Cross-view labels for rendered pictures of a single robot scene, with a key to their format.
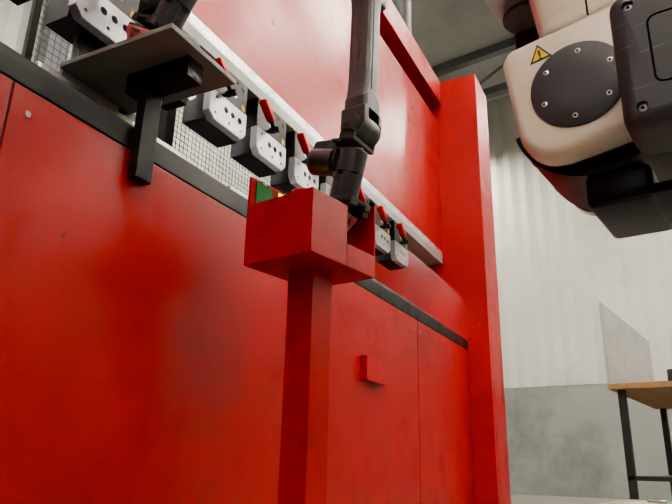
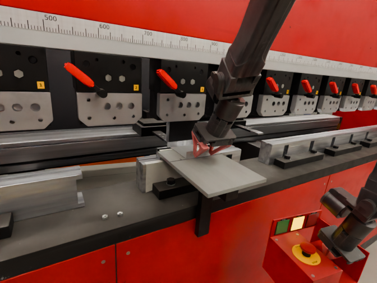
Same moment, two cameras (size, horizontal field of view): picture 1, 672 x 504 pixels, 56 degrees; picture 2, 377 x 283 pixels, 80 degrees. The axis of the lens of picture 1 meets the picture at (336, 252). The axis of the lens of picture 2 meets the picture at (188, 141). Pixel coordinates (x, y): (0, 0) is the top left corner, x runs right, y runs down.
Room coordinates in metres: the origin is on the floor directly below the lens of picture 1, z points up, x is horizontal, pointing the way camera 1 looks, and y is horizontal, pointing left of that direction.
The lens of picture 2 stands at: (0.49, 0.11, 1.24)
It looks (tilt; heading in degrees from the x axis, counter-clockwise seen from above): 18 degrees down; 31
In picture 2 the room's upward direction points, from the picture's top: 5 degrees clockwise
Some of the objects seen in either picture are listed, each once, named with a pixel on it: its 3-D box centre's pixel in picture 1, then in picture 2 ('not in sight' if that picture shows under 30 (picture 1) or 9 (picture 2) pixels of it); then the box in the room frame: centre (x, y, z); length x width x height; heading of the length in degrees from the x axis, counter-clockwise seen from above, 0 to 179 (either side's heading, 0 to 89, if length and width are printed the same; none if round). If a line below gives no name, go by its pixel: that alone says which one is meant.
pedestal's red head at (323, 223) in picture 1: (312, 227); (312, 256); (1.14, 0.05, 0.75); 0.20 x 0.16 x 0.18; 143
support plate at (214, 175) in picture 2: (149, 73); (206, 165); (1.00, 0.35, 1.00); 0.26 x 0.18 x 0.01; 63
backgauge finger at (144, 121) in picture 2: not in sight; (158, 131); (1.14, 0.63, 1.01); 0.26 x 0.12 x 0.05; 63
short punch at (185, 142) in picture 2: (94, 68); (181, 132); (1.07, 0.49, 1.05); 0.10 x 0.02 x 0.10; 153
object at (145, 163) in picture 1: (158, 122); (210, 208); (0.99, 0.32, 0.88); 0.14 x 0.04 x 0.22; 63
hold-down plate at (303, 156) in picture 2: not in sight; (299, 159); (1.58, 0.16, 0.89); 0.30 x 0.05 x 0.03; 153
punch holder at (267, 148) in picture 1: (259, 138); (299, 93); (1.58, 0.22, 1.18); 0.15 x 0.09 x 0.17; 153
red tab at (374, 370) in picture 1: (374, 370); not in sight; (1.91, -0.12, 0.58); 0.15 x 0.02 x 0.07; 153
